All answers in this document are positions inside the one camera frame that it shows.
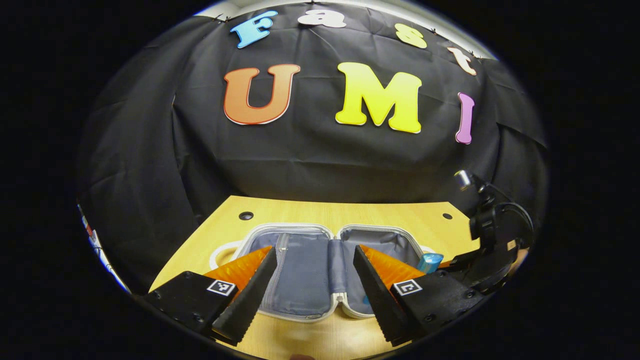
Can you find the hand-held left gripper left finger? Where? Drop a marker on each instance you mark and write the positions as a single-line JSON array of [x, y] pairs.
[[250, 300]]

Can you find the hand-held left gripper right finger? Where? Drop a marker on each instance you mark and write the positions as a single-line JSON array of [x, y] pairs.
[[380, 300]]

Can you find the blue capped clear bottle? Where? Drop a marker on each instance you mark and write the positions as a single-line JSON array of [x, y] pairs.
[[430, 261]]

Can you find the white printed banner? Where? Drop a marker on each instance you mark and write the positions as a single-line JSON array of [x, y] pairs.
[[97, 245]]

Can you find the white suitcase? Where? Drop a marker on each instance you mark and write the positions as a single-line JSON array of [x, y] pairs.
[[305, 270]]

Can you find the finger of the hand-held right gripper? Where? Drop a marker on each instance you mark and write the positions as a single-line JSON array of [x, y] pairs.
[[462, 261]]

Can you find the black backdrop cloth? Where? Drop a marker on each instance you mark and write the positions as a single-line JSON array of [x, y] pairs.
[[320, 160]]

